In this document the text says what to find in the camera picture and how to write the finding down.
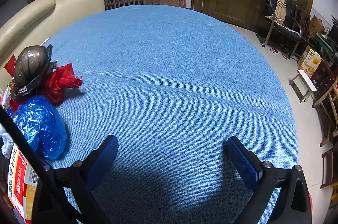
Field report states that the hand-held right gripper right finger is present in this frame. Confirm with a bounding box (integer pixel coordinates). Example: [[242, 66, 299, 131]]
[[224, 136, 312, 224]]

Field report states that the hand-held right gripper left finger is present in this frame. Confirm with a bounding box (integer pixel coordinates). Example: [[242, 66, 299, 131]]
[[32, 135, 118, 224]]

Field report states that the blue plastic bag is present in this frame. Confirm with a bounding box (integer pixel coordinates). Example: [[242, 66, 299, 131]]
[[12, 95, 68, 160]]

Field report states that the orange snack packet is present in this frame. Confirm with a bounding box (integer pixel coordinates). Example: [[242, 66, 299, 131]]
[[7, 142, 40, 223]]

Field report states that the red plastic bag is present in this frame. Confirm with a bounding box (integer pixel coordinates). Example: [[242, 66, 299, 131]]
[[9, 62, 83, 112]]

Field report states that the light wooden chair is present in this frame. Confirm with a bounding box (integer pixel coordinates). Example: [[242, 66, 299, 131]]
[[312, 76, 338, 148]]

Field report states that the small white-top stool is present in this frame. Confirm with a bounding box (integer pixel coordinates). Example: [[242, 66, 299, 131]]
[[289, 69, 317, 103]]

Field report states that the blue table cloth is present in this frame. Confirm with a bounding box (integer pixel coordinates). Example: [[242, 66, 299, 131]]
[[0, 4, 300, 224]]

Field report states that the black plastic bag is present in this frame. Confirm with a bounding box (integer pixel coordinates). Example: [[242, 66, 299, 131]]
[[10, 45, 58, 102]]

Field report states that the orange printed box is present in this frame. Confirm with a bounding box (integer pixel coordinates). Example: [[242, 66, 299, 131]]
[[297, 45, 322, 77]]

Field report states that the red packet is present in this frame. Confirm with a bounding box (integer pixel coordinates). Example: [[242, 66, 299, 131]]
[[3, 54, 18, 77]]

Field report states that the black metal chair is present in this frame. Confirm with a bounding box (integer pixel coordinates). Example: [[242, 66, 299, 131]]
[[260, 0, 304, 59]]

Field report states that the small cardboard box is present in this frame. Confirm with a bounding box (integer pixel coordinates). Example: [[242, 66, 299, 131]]
[[308, 15, 325, 34]]

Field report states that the dark wooden armchair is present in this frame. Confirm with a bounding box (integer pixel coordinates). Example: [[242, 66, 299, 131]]
[[292, 5, 312, 37]]

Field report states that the plaid scarf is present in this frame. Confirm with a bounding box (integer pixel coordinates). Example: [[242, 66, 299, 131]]
[[275, 0, 287, 20]]

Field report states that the beige sofa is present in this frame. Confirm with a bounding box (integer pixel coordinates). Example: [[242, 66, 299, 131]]
[[0, 0, 106, 87]]

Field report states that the brown cardboard box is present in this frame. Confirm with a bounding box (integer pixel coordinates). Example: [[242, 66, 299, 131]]
[[152, 0, 187, 8]]

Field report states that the black cable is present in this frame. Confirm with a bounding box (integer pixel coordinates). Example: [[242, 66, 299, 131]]
[[0, 106, 113, 224]]

